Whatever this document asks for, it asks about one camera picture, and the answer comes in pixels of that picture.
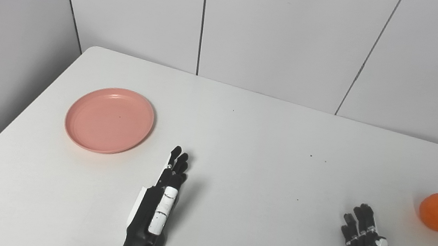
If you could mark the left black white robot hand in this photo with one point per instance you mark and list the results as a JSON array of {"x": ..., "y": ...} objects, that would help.
[{"x": 155, "y": 212}]

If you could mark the pink round plate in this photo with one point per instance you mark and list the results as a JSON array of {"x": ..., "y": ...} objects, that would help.
[{"x": 109, "y": 119}]

